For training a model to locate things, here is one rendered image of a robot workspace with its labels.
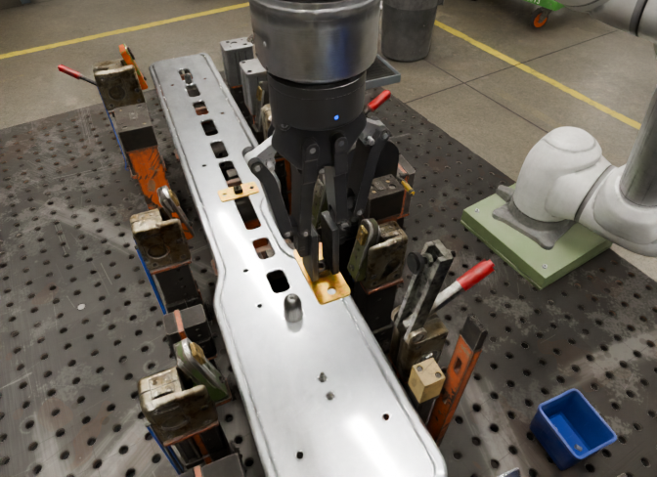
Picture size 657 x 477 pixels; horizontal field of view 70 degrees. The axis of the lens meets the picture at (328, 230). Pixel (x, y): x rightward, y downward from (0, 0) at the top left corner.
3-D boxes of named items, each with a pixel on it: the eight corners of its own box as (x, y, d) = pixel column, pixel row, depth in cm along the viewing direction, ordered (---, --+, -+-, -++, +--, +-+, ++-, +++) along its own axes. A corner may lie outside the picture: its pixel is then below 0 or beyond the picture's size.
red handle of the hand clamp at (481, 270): (394, 314, 70) (481, 249, 68) (400, 318, 72) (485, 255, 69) (409, 336, 67) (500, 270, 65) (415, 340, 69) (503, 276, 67)
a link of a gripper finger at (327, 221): (320, 212, 48) (327, 209, 48) (322, 257, 53) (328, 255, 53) (331, 231, 46) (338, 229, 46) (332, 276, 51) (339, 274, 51)
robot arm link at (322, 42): (229, -32, 33) (240, 51, 37) (271, 13, 27) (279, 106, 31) (347, -48, 35) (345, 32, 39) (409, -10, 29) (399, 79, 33)
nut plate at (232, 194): (221, 202, 98) (220, 198, 97) (216, 192, 100) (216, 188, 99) (259, 192, 100) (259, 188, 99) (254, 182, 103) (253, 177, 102)
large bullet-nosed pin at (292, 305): (282, 315, 80) (279, 291, 75) (299, 309, 81) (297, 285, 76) (287, 329, 78) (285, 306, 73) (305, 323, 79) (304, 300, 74)
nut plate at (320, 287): (291, 251, 55) (290, 244, 54) (322, 242, 56) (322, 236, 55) (319, 306, 49) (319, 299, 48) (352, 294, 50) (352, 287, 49)
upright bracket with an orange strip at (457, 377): (412, 463, 90) (466, 313, 55) (418, 460, 90) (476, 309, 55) (420, 478, 88) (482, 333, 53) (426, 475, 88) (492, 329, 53)
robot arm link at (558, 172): (531, 174, 134) (556, 107, 118) (593, 205, 124) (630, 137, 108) (500, 201, 126) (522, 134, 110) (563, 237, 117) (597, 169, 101)
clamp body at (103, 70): (123, 166, 156) (82, 62, 130) (167, 155, 160) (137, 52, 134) (126, 185, 149) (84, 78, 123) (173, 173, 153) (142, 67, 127)
